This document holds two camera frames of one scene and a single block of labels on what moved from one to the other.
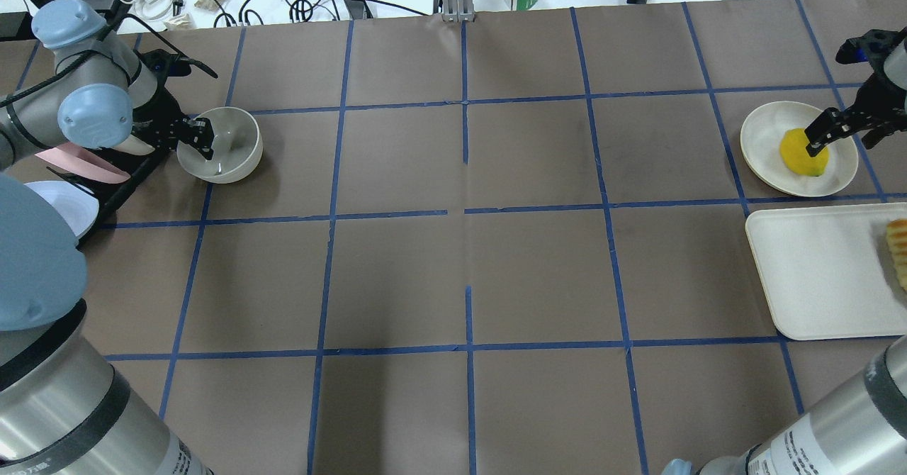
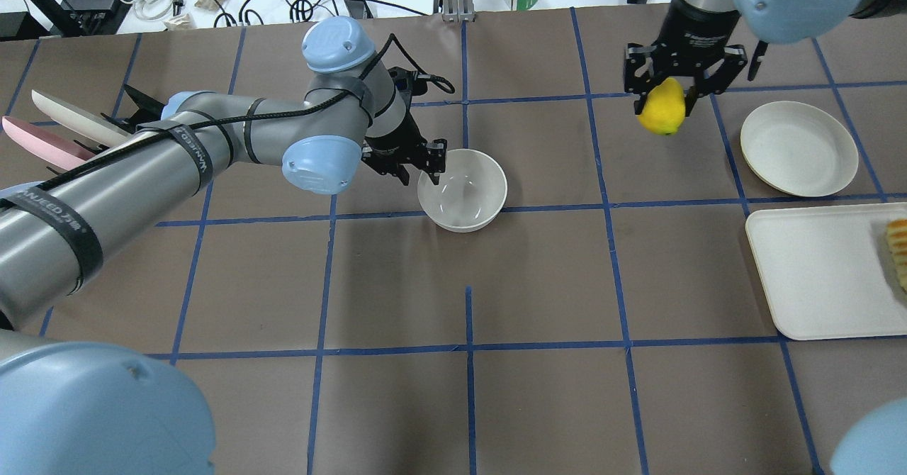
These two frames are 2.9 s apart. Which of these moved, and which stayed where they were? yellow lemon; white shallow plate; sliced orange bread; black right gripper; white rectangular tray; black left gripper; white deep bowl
Moved: black left gripper; black right gripper; white deep bowl; yellow lemon
Stayed: sliced orange bread; white shallow plate; white rectangular tray
